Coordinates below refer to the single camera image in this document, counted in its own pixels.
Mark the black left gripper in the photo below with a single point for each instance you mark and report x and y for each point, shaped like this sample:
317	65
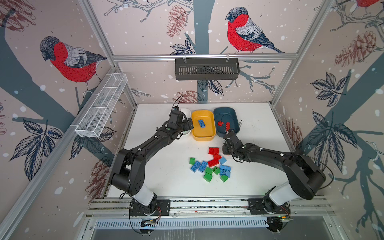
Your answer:
186	126

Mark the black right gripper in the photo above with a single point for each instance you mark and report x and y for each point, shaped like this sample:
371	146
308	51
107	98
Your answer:
224	147

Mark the red long lego brick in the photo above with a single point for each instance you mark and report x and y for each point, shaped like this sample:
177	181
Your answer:
213	151

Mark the blue long lego brick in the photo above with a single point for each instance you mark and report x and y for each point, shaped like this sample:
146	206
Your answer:
201	124
195	166
203	167

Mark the green small lego brick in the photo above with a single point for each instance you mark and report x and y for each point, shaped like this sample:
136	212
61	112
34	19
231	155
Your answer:
192	161

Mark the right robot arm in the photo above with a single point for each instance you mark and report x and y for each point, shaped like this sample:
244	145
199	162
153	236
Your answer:
305	178

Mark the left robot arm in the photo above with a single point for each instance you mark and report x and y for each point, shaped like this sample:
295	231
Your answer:
128	172

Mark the white plastic bin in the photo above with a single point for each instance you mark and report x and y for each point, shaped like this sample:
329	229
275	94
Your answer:
187	113

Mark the light blue small lego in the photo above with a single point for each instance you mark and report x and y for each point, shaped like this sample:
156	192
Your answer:
222	160

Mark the red lego brick low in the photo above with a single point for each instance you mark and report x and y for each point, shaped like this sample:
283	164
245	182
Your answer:
215	161

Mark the yellow plastic bin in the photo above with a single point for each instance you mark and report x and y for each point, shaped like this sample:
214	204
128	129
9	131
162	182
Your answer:
208	133

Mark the blue lego brick cluster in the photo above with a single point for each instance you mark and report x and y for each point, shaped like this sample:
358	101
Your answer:
225	171

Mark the green lego brick middle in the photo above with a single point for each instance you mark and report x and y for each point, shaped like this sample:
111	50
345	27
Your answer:
214	170

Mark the dark teal plastic bin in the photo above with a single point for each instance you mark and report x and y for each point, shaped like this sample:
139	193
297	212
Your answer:
226	114

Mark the green lego brick right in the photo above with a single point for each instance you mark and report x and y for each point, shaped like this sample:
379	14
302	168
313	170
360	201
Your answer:
224	178

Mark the green lego brick front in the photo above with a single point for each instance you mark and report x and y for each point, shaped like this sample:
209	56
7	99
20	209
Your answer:
208	177

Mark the black wire shelf basket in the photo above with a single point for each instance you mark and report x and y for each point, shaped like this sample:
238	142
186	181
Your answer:
207	69

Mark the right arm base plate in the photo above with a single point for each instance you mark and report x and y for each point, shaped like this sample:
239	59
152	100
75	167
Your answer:
258	206

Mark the white wire mesh basket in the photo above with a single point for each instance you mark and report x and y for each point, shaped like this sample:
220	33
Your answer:
99	112

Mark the aluminium front rail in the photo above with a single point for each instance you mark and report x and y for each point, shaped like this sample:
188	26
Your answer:
198	207

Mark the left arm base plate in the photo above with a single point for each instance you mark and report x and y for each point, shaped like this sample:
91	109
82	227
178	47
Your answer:
155	208

